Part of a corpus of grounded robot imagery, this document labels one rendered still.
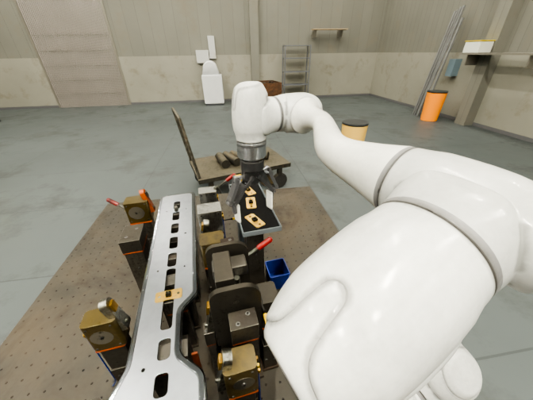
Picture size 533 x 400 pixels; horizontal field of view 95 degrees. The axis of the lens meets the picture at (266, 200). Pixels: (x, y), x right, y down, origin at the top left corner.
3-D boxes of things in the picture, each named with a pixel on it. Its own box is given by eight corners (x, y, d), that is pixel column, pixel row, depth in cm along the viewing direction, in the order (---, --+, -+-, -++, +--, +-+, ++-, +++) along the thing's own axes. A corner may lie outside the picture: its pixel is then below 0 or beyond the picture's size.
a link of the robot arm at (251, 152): (230, 138, 74) (231, 156, 77) (247, 146, 68) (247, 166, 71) (254, 132, 79) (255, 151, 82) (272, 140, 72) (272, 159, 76)
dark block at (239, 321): (239, 388, 84) (227, 313, 62) (258, 382, 85) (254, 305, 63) (241, 405, 80) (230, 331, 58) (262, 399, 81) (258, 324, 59)
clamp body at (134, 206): (139, 251, 143) (120, 197, 124) (164, 246, 146) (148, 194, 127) (137, 261, 136) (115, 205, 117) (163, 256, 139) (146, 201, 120)
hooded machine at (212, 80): (224, 101, 966) (220, 59, 891) (224, 105, 914) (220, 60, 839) (205, 102, 957) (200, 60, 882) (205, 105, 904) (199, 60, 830)
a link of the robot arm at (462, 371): (441, 351, 78) (515, 382, 57) (402, 393, 74) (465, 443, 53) (407, 307, 81) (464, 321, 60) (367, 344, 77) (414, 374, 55)
